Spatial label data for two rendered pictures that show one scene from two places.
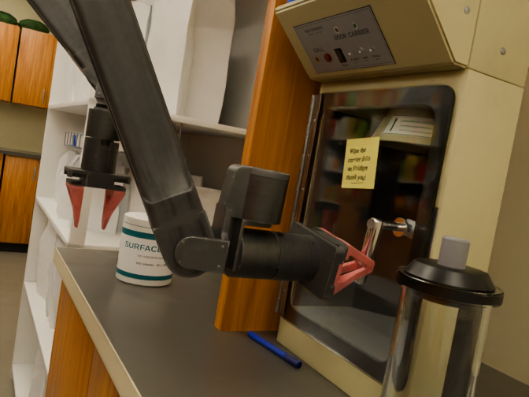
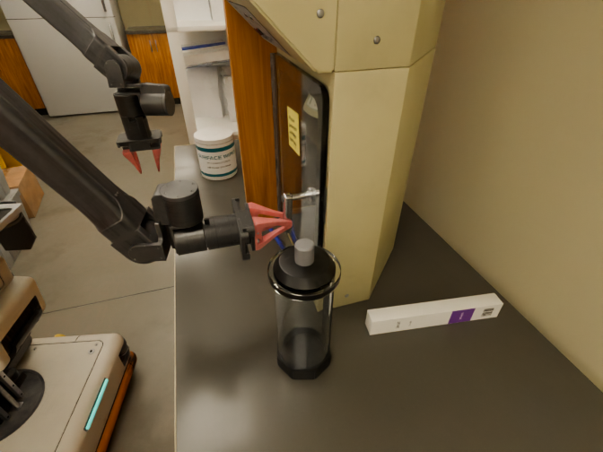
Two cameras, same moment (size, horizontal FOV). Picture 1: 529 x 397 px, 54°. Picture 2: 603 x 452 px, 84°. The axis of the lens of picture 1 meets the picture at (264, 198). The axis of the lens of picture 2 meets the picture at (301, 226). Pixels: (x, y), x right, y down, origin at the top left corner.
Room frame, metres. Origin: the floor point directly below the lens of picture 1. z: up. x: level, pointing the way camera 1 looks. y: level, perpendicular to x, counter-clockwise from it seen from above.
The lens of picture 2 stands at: (0.19, -0.28, 1.51)
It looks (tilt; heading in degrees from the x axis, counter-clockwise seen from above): 36 degrees down; 12
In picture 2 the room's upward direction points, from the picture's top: straight up
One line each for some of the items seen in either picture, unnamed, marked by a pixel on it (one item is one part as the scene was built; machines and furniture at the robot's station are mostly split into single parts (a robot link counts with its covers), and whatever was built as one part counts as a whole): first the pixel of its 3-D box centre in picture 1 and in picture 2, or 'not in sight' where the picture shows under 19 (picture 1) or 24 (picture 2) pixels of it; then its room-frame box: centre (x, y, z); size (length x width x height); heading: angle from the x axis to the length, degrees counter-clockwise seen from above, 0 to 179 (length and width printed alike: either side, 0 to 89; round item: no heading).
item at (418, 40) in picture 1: (357, 33); (262, 17); (0.76, -0.09, 1.46); 0.32 x 0.11 x 0.10; 29
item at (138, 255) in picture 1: (148, 247); (216, 152); (1.20, 0.25, 1.02); 0.13 x 0.13 x 0.15
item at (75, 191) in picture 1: (87, 201); (141, 155); (0.89, 0.30, 1.14); 0.07 x 0.07 x 0.09; 29
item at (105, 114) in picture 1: (108, 125); (132, 103); (0.89, 0.28, 1.27); 0.07 x 0.06 x 0.07; 100
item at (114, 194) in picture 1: (98, 202); (149, 154); (0.90, 0.28, 1.14); 0.07 x 0.07 x 0.09; 29
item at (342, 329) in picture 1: (351, 220); (295, 172); (0.79, -0.14, 1.19); 0.30 x 0.01 x 0.40; 29
